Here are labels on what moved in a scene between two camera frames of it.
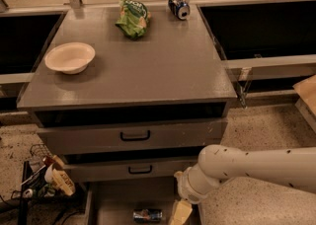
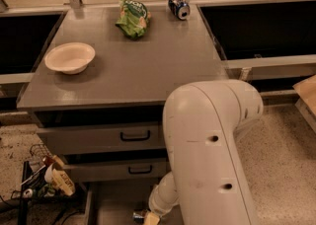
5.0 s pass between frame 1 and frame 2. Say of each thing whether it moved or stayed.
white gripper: moved
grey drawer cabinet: stayed
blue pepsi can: stayed
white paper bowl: stayed
